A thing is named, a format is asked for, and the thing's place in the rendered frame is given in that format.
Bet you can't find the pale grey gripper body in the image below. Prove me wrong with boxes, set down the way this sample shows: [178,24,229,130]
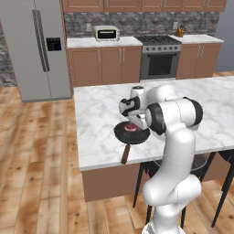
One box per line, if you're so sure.
[126,112,148,129]

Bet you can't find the red steak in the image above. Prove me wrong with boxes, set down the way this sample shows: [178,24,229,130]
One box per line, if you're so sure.
[125,122,140,132]

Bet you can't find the marble top kitchen island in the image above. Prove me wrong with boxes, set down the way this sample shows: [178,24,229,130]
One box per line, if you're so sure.
[73,75,234,203]

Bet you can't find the brown base cupboards wide run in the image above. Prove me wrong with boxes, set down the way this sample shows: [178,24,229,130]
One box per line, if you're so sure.
[66,45,143,90]

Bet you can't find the steel stove with oven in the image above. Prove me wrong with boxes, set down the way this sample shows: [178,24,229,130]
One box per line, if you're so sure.
[135,35,183,81]

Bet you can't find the black bar stool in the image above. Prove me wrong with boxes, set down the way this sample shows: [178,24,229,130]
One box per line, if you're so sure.
[133,151,218,229]
[211,148,234,229]

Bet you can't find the brown base cupboards narrow run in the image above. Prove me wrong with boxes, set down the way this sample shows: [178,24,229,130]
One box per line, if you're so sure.
[175,42,222,80]

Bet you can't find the cream toaster oven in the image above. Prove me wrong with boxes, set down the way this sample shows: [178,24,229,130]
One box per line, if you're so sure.
[93,25,121,42]

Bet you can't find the wooden knife block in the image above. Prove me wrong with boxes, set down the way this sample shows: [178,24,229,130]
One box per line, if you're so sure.
[174,24,186,38]

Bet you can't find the grey double door fridge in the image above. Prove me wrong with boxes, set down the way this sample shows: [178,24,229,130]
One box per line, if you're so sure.
[0,0,73,103]

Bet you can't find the black pan with brown handle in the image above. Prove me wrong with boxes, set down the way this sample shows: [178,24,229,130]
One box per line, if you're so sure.
[113,121,152,165]

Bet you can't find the brown wall cupboards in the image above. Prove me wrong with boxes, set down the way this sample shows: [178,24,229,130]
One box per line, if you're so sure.
[60,0,229,14]

